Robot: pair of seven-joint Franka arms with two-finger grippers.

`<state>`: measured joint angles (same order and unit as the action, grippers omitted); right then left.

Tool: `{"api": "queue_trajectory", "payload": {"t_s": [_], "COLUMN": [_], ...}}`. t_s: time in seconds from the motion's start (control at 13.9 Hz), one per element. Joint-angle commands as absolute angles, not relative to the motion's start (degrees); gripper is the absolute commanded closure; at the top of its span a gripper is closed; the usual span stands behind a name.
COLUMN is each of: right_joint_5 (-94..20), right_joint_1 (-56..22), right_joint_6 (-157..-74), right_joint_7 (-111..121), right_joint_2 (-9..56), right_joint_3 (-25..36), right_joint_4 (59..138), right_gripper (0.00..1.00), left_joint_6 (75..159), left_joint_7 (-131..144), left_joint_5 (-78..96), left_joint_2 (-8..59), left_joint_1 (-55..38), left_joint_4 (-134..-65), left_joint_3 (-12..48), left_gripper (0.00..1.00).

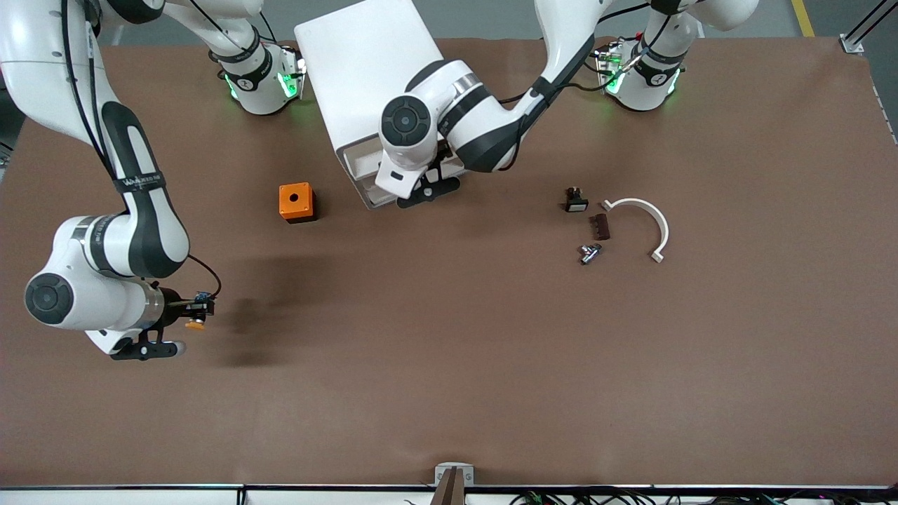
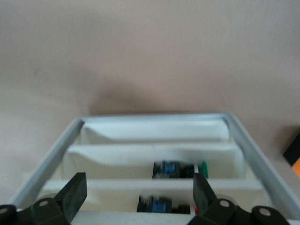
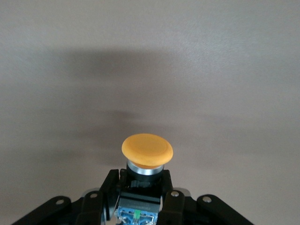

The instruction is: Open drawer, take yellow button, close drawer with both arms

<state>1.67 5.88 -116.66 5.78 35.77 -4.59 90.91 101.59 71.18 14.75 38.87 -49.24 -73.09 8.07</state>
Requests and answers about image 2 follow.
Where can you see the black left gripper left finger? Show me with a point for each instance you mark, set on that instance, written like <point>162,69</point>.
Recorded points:
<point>72,194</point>

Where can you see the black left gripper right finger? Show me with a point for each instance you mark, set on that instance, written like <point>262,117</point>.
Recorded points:
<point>202,194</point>

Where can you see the white drawer with orange button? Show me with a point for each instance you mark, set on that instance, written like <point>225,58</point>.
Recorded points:
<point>112,185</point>

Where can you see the orange box with black base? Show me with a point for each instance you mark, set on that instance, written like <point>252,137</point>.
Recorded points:
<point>295,167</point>

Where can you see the white drawer cabinet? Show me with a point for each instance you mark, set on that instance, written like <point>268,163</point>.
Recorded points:
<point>246,145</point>

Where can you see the white empty drawer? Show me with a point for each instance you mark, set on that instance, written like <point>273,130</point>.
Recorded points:
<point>152,131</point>

